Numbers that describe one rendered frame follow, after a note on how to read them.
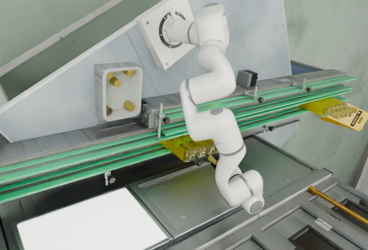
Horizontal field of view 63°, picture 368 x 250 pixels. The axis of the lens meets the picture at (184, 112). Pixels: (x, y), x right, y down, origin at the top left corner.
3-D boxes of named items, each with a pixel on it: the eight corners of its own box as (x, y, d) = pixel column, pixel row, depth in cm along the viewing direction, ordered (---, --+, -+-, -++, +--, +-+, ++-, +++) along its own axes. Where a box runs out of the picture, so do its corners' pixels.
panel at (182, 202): (11, 230, 101) (36, 315, 77) (10, 222, 100) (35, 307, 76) (210, 161, 154) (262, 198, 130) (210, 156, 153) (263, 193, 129)
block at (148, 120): (139, 123, 138) (147, 129, 133) (140, 104, 135) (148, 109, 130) (146, 121, 140) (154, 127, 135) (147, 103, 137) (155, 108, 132)
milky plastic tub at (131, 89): (95, 114, 130) (103, 122, 124) (94, 64, 121) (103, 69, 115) (131, 108, 140) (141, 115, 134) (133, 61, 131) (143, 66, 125)
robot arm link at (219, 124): (243, 120, 100) (202, 129, 105) (224, 63, 91) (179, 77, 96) (243, 151, 86) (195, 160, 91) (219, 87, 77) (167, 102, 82)
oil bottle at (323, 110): (297, 106, 208) (335, 122, 188) (299, 98, 205) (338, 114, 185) (301, 104, 211) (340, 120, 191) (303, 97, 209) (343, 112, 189)
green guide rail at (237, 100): (157, 114, 133) (167, 121, 128) (157, 111, 133) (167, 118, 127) (345, 76, 236) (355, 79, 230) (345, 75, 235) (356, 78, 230)
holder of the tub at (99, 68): (95, 125, 132) (103, 132, 127) (94, 64, 121) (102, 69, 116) (130, 118, 142) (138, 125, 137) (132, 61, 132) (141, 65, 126)
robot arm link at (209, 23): (199, 70, 100) (189, 23, 92) (207, 44, 119) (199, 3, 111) (228, 67, 97) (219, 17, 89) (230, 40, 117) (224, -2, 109)
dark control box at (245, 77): (236, 83, 179) (246, 87, 173) (238, 70, 176) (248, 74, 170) (245, 81, 184) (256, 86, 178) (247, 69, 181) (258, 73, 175)
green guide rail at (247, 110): (156, 128, 136) (166, 136, 131) (156, 126, 136) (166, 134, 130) (342, 85, 239) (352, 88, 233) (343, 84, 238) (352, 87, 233)
